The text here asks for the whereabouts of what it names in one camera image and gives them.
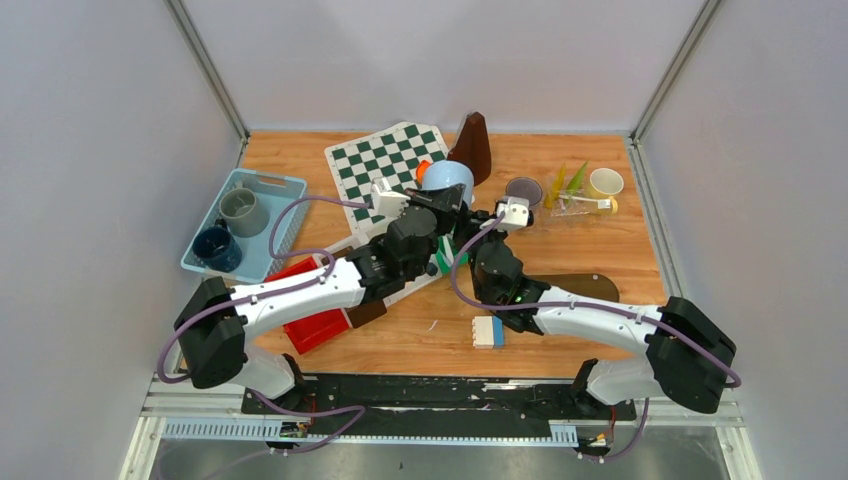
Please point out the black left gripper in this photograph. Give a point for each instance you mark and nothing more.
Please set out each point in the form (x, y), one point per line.
(447, 198)

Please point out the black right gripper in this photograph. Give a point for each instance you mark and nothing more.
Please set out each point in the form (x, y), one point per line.
(484, 230)

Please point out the light blue mug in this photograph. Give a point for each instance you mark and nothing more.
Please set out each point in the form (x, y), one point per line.
(447, 173)

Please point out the purple mug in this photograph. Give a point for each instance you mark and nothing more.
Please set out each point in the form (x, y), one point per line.
(526, 188)

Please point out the yellow toothpaste tube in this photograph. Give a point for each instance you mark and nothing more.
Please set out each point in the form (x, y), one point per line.
(553, 192)

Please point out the white toothbrush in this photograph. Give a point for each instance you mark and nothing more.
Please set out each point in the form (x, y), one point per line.
(577, 205)

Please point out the cream mug yellow handle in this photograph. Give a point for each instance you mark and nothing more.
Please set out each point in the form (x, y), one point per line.
(604, 185)

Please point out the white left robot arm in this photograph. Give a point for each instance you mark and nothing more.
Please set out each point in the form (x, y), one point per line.
(216, 328)

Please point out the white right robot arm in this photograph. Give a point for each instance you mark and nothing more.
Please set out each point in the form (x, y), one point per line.
(676, 350)

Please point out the dark wooden oval tray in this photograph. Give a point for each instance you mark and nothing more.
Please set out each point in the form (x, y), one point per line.
(593, 285)

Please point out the orange toy block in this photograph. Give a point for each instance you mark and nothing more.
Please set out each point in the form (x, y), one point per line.
(420, 169)

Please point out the brown wooden metronome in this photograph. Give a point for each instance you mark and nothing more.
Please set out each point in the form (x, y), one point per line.
(472, 147)

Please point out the green plastic bin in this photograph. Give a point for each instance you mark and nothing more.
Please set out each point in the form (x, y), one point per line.
(445, 255)

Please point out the white blue toy brick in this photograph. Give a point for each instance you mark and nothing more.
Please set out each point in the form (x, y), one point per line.
(487, 332)

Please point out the green white chessboard mat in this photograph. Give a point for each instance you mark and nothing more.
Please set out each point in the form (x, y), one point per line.
(393, 154)

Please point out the white plastic bin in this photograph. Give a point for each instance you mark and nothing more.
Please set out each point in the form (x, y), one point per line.
(343, 247)

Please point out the brown wooden block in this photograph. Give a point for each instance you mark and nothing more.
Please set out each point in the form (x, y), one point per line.
(363, 314)

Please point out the red plastic bin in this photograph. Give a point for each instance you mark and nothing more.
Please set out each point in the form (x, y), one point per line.
(310, 332)

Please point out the light blue perforated basket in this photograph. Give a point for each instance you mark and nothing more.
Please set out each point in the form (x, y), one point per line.
(261, 253)

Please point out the grey mug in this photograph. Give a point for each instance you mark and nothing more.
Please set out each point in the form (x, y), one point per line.
(243, 212)

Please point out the dark blue mug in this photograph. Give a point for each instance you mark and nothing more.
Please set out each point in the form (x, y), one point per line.
(217, 249)

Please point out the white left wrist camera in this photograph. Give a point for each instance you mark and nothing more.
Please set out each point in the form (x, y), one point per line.
(387, 202)

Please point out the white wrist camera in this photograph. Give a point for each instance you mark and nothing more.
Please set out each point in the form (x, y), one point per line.
(514, 213)
(387, 202)

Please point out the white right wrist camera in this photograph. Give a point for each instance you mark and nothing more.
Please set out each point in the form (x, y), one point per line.
(514, 213)

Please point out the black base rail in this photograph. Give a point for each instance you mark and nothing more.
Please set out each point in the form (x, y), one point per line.
(444, 406)

